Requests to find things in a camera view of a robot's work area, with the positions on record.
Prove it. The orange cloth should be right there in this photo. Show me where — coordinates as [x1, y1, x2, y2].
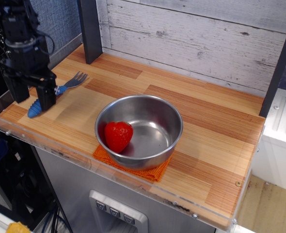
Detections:
[93, 145, 171, 182]

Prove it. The stainless steel bowl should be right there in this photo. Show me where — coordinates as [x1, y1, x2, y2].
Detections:
[95, 95, 183, 170]

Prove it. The dark shelf post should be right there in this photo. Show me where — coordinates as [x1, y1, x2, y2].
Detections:
[259, 39, 286, 117]
[77, 0, 103, 64]

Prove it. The silver dispenser button panel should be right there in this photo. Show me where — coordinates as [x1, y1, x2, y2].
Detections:
[89, 190, 148, 233]

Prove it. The red toy strawberry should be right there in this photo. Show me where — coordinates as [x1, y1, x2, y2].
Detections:
[104, 121, 133, 153]

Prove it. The blue handled metal fork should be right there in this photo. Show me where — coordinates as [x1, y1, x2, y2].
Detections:
[27, 71, 88, 118]

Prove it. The white ribbed appliance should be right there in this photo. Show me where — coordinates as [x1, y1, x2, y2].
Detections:
[251, 89, 286, 189]

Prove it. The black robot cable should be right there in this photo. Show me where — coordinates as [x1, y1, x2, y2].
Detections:
[35, 30, 55, 56]

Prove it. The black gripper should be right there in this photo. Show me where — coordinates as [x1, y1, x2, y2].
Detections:
[1, 40, 57, 111]

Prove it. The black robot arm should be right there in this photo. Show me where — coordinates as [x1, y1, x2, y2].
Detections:
[0, 0, 57, 111]

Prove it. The dark left shelf post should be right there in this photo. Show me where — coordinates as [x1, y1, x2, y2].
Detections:
[77, 0, 103, 64]

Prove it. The dark right shelf post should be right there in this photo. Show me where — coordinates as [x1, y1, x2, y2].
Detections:
[259, 39, 286, 117]

